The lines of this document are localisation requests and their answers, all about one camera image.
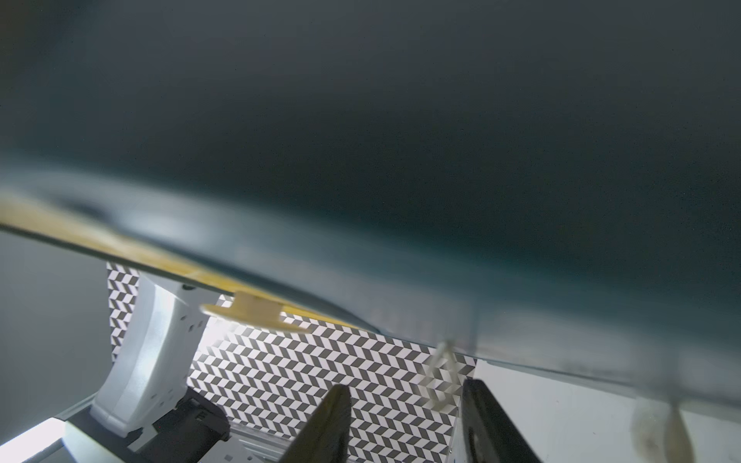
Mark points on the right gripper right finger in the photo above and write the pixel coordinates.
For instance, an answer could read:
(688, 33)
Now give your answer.
(489, 435)

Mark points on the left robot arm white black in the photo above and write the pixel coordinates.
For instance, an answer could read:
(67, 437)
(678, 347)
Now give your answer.
(145, 411)

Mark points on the yellow top drawer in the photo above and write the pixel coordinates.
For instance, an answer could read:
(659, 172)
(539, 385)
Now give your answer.
(24, 215)

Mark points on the teal drawer cabinet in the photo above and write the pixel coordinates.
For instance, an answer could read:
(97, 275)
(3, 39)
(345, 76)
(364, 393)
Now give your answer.
(547, 184)

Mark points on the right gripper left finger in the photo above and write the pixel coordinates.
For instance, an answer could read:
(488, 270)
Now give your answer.
(325, 436)

